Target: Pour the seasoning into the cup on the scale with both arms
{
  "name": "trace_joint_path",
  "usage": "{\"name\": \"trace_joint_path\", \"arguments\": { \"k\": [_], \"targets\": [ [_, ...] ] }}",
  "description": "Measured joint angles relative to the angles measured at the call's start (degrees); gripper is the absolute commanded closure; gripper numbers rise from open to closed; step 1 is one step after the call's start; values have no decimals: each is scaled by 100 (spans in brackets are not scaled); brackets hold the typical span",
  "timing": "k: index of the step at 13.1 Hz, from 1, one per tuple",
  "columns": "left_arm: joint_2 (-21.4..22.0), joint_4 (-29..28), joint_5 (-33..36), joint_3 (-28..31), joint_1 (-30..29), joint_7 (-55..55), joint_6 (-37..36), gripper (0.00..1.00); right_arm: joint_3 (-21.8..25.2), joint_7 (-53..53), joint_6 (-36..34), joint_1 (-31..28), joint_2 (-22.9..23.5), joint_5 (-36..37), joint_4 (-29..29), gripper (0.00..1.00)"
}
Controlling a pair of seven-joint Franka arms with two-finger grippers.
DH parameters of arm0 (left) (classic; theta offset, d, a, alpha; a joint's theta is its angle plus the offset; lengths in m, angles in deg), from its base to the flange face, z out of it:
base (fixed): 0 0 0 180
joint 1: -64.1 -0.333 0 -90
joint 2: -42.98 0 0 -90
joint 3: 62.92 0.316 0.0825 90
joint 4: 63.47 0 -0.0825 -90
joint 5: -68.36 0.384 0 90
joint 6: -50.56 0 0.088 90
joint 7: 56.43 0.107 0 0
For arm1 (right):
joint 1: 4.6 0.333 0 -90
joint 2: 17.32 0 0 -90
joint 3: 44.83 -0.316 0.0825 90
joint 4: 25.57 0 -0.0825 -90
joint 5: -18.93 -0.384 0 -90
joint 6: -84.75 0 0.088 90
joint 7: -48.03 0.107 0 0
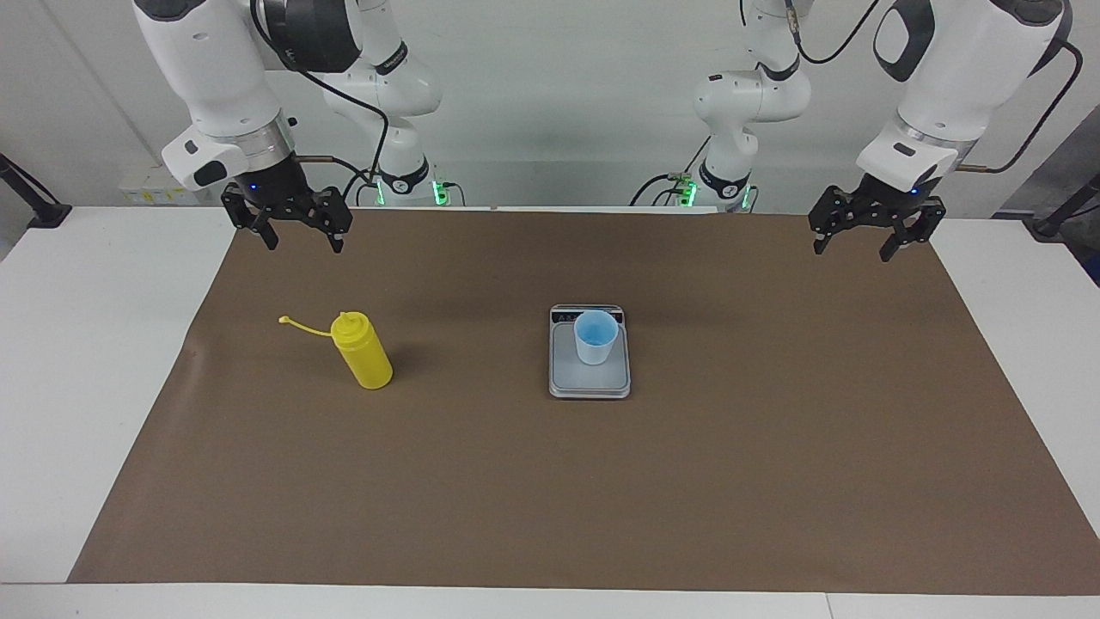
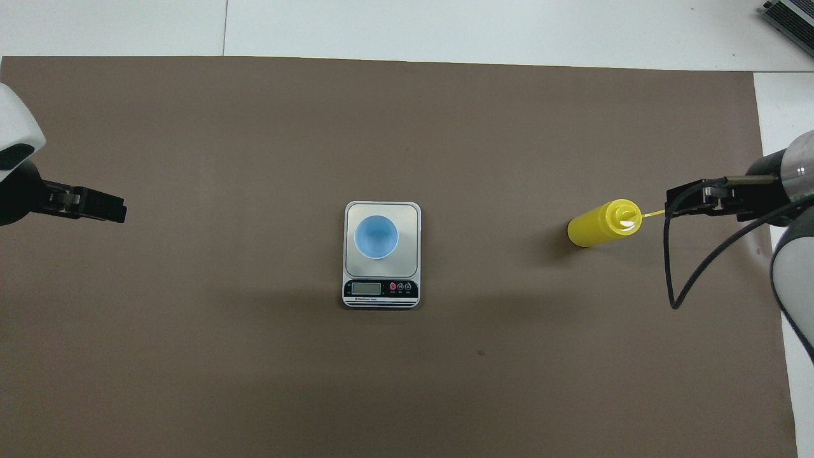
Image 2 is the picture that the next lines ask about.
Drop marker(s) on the light blue plastic cup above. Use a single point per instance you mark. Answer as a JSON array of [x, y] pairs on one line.
[[376, 236]]

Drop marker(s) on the silver digital kitchen scale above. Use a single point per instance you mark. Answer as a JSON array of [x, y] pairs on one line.
[[381, 289]]

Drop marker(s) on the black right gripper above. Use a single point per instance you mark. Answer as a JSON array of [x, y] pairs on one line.
[[760, 200]]

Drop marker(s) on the yellow squeeze bottle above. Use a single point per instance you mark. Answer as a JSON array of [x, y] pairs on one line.
[[594, 226]]

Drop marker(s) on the grey ribbed metal device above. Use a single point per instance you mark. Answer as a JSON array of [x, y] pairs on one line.
[[792, 22]]

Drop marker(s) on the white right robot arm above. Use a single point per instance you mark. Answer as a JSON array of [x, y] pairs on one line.
[[792, 273]]

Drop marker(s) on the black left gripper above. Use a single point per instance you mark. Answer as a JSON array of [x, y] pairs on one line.
[[19, 194]]

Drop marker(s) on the brown table mat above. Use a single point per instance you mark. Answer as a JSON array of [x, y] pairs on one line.
[[381, 381]]

